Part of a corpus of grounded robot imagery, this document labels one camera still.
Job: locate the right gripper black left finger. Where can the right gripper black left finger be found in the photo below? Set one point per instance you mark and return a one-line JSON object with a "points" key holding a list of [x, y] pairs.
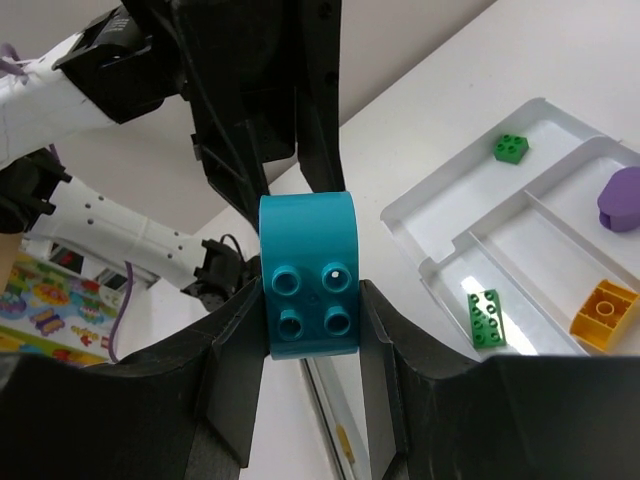
{"points": [[182, 408]]}

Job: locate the yellow lego brick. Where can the yellow lego brick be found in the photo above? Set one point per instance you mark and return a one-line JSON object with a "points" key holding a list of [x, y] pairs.
{"points": [[605, 316]]}

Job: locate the colourful lego box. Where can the colourful lego box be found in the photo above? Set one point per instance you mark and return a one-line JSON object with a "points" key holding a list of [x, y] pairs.
{"points": [[51, 311]]}

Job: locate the teal rounded lego brick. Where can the teal rounded lego brick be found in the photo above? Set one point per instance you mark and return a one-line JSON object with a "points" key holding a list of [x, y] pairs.
{"points": [[309, 254]]}

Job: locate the green 2x2 lego brick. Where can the green 2x2 lego brick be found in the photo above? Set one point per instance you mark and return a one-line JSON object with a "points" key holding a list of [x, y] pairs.
{"points": [[511, 149]]}

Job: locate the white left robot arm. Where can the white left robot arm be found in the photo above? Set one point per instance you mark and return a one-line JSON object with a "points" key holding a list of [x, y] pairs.
{"points": [[94, 133]]}

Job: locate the green 2x4 lego brick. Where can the green 2x4 lego brick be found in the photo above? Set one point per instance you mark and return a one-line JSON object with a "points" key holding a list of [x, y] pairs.
{"points": [[486, 322]]}

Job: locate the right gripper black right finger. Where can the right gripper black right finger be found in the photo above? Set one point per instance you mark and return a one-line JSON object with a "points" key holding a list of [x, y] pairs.
{"points": [[433, 413]]}

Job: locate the purple oval lego brick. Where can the purple oval lego brick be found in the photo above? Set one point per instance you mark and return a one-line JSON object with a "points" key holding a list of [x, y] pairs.
{"points": [[618, 202]]}

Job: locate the aluminium front rail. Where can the aluminium front rail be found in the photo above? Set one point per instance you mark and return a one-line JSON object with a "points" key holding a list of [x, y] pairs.
{"points": [[335, 386]]}

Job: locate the white compartment tray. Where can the white compartment tray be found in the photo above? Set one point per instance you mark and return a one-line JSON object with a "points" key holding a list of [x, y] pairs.
{"points": [[530, 231]]}

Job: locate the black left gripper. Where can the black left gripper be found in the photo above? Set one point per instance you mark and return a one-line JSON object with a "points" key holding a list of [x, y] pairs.
{"points": [[237, 75]]}

